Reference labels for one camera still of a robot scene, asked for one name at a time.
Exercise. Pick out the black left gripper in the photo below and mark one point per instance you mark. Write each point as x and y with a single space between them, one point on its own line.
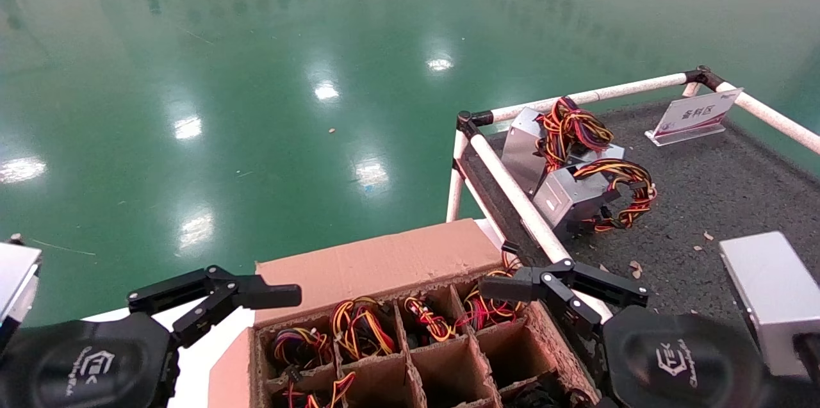
77 363

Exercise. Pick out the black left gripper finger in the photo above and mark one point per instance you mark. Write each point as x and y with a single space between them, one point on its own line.
269 296

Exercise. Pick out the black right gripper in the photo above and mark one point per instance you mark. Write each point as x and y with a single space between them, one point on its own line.
679 363

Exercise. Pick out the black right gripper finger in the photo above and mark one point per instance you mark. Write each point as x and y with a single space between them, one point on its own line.
506 286

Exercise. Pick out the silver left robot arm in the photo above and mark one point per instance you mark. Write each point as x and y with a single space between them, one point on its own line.
16 273

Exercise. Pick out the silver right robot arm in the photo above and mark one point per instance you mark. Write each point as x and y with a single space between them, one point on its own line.
769 293

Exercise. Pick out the cardboard box with dividers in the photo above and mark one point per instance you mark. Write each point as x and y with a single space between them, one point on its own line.
371 267

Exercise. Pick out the clear acrylic label sign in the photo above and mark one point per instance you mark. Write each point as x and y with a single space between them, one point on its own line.
695 114

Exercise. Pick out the white pipe frame rack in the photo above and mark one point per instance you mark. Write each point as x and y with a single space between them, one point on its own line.
506 168

